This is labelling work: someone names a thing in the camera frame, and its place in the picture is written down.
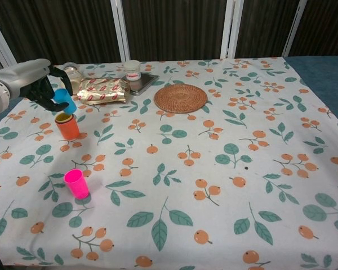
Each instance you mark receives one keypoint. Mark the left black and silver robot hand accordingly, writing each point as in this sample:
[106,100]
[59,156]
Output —
[22,78]

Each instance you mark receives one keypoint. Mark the light blue plastic cup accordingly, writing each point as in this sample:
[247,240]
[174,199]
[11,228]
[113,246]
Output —
[64,95]

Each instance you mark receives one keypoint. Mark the yellow plastic cup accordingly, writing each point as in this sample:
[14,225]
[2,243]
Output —
[62,120]

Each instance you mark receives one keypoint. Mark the pink plastic cup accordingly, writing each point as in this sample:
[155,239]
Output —
[77,185]

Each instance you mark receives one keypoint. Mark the clear jar of beige powder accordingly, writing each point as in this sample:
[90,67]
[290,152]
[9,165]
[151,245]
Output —
[74,80]

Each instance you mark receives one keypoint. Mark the dark folding screen panel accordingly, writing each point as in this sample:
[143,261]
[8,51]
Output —
[59,28]
[174,28]
[321,25]
[259,28]

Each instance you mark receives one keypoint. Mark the orange plastic cup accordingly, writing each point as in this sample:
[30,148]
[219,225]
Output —
[68,130]

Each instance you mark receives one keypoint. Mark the golden foil snack bag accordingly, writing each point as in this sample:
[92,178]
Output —
[104,91]

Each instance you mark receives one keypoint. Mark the small white-lidded jar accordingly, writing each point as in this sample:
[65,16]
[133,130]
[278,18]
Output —
[132,71]

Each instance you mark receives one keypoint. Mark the round woven rattan coaster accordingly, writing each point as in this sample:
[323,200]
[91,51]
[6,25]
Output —
[180,98]

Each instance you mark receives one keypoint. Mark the floral print tablecloth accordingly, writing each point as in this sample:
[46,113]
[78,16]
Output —
[214,174]

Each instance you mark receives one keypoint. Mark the teal blue table cover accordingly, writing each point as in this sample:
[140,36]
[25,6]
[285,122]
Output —
[321,76]

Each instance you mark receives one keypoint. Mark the white partition frame post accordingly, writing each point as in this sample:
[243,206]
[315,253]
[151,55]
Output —
[1,39]

